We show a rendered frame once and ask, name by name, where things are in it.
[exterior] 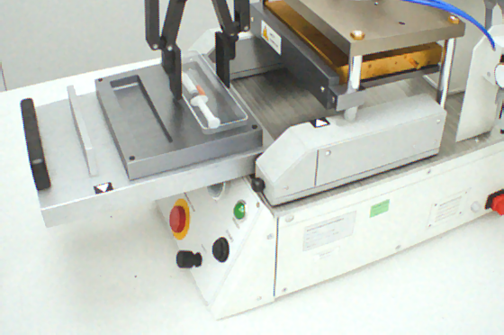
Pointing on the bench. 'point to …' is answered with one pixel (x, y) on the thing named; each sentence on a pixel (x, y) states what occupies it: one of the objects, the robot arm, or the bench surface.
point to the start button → (219, 249)
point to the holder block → (163, 123)
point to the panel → (212, 230)
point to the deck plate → (275, 103)
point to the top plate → (361, 4)
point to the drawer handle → (34, 144)
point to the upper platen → (433, 55)
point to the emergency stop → (177, 219)
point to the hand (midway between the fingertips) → (199, 67)
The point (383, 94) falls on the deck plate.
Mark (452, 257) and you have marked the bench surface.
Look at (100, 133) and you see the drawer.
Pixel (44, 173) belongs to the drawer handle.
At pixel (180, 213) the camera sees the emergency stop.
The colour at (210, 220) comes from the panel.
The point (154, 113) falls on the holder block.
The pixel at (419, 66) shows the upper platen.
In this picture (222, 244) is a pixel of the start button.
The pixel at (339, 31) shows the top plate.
